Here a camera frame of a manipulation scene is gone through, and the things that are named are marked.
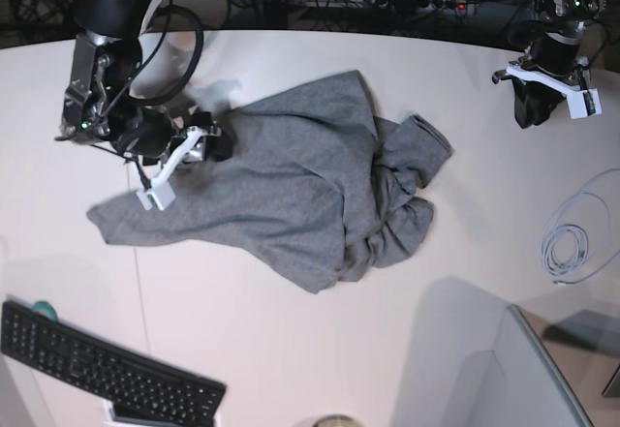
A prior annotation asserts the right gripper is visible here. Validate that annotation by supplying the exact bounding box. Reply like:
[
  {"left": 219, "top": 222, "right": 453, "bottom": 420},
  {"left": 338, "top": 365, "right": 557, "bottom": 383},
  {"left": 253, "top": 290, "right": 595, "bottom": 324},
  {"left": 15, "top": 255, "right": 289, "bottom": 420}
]
[{"left": 115, "top": 107, "right": 234, "bottom": 163}]

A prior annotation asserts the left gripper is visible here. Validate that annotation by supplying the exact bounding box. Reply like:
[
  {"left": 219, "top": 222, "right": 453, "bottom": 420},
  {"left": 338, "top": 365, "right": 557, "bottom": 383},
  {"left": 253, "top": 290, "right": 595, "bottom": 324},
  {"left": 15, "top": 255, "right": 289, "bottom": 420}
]
[{"left": 512, "top": 78, "right": 566, "bottom": 129}]

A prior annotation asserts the grey t-shirt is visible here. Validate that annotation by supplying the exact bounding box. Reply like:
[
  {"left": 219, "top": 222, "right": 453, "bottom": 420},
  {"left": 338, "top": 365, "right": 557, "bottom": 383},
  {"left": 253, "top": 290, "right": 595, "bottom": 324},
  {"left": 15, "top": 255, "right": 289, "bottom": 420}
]
[{"left": 87, "top": 71, "right": 452, "bottom": 293}]

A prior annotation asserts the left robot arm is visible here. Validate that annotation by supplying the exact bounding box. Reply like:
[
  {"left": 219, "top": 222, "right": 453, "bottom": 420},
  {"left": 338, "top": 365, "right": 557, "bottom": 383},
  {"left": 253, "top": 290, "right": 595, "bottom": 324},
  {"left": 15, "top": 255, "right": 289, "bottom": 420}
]
[{"left": 493, "top": 0, "right": 605, "bottom": 129}]

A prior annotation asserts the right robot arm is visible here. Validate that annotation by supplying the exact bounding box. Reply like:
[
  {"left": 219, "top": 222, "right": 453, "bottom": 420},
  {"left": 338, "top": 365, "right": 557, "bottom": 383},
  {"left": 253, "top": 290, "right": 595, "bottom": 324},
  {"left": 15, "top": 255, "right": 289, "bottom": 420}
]
[{"left": 58, "top": 0, "right": 233, "bottom": 166}]

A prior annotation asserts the green tape roll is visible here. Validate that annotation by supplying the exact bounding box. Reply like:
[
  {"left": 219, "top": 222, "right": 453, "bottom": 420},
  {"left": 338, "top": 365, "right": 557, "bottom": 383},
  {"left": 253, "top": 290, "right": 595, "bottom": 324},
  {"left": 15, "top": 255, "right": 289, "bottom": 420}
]
[{"left": 31, "top": 300, "right": 58, "bottom": 321}]

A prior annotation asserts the black computer keyboard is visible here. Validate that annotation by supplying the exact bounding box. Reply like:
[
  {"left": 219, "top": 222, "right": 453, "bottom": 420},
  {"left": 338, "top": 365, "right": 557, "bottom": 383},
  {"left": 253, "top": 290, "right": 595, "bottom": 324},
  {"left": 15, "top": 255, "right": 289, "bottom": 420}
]
[{"left": 1, "top": 301, "right": 226, "bottom": 426}]

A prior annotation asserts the round tan object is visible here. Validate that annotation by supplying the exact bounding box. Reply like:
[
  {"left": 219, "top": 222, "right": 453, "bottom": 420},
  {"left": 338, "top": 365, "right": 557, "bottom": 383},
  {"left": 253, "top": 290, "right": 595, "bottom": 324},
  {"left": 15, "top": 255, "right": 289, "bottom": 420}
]
[{"left": 311, "top": 413, "right": 361, "bottom": 427}]

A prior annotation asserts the coiled white cable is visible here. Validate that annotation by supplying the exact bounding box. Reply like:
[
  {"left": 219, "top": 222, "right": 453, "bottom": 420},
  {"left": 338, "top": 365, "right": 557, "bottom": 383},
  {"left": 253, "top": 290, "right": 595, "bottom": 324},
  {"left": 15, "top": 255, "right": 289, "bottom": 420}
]
[{"left": 540, "top": 168, "right": 620, "bottom": 286}]

